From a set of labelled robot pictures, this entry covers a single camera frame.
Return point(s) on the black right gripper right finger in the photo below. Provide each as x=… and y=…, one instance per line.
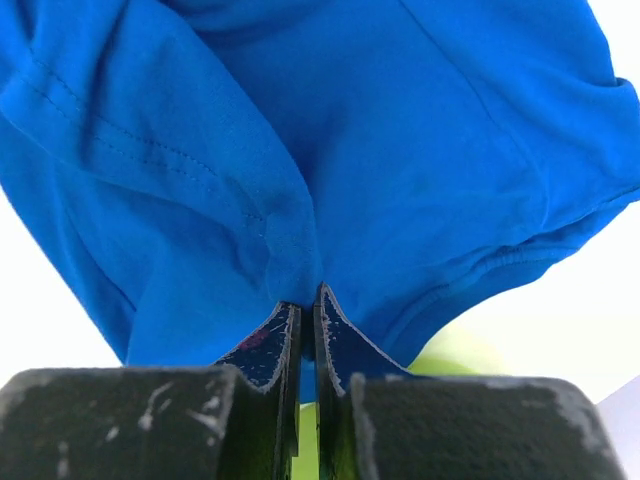
x=377, y=420

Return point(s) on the lime green plastic basket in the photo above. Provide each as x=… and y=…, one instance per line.
x=453, y=351

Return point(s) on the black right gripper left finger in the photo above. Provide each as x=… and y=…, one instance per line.
x=235, y=419

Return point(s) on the blue t shirt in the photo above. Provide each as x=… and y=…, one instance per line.
x=185, y=165

